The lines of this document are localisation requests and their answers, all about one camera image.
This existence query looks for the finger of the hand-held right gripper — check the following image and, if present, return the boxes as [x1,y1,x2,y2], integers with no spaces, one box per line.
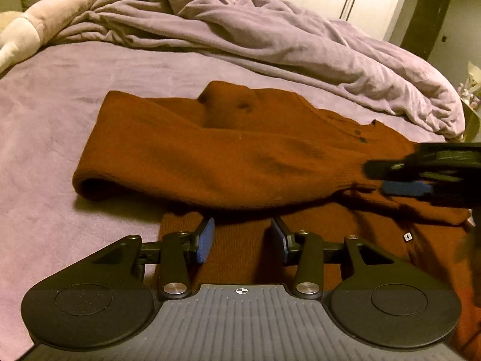
[380,180,437,200]
[363,157,418,181]

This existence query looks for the purple duvet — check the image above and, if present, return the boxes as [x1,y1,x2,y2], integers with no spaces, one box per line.
[49,0,467,140]

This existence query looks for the wrapped flower bouquet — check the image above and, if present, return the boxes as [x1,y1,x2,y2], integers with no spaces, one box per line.
[456,61,481,113]

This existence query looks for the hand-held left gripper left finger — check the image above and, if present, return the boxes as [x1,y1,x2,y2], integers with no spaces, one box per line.
[28,216,216,300]

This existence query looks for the pale plush toy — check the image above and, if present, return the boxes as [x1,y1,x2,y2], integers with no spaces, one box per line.
[0,0,128,73]

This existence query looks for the dark door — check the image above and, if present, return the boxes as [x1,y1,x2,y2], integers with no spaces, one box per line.
[400,0,452,61]

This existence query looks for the purple bed sheet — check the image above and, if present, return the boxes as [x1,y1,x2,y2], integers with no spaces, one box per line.
[0,41,448,350]

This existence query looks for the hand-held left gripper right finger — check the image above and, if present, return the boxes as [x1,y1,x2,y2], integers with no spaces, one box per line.
[271,216,455,299]

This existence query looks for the brown knit sweater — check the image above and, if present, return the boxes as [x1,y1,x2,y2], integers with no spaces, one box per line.
[72,80,481,354]

